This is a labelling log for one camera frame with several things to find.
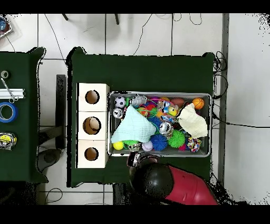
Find wooden box with three holes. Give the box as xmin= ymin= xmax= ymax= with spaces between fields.
xmin=76 ymin=82 xmax=110 ymax=169

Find silver robot toy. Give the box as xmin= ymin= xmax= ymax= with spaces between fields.
xmin=130 ymin=94 xmax=148 ymax=109

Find mint green cloth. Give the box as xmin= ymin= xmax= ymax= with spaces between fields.
xmin=110 ymin=105 xmax=157 ymax=144

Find crushed silver can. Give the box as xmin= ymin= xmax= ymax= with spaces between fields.
xmin=112 ymin=107 xmax=124 ymax=119

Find black and white soccer ball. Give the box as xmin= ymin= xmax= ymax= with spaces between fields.
xmin=114 ymin=96 xmax=127 ymax=109

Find white baseball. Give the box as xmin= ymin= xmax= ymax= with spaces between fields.
xmin=141 ymin=141 xmax=154 ymax=152

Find blue spiky ball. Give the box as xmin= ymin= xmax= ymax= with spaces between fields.
xmin=150 ymin=134 xmax=169 ymax=152

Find dark green table cloth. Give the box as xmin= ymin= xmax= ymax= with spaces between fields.
xmin=0 ymin=46 xmax=49 ymax=183
xmin=66 ymin=46 xmax=216 ymax=188

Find green spiky ball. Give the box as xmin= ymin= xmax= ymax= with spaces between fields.
xmin=168 ymin=129 xmax=186 ymax=148

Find cream yellow cloth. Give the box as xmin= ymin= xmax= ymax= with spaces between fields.
xmin=176 ymin=102 xmax=209 ymax=139

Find orange basketball toy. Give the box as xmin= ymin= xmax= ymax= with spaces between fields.
xmin=192 ymin=97 xmax=205 ymax=110

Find blue tape roll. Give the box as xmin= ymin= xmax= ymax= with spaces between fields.
xmin=0 ymin=101 xmax=19 ymax=124

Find silver scissors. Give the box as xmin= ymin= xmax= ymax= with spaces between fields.
xmin=0 ymin=77 xmax=19 ymax=104

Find yellow tape measure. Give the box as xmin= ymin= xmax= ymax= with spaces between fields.
xmin=0 ymin=132 xmax=18 ymax=151

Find tray with blue object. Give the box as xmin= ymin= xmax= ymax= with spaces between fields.
xmin=0 ymin=14 xmax=13 ymax=40

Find shallow wire mesh bin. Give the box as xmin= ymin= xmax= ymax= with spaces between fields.
xmin=108 ymin=91 xmax=212 ymax=158

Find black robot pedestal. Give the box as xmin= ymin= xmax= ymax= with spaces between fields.
xmin=112 ymin=182 xmax=131 ymax=205

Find black cable bundle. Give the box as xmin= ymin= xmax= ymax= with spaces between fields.
xmin=212 ymin=50 xmax=229 ymax=100

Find long black floor cable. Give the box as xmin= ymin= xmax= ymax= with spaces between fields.
xmin=211 ymin=114 xmax=270 ymax=129

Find aluminium rail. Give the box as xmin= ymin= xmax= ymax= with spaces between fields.
xmin=0 ymin=88 xmax=26 ymax=99

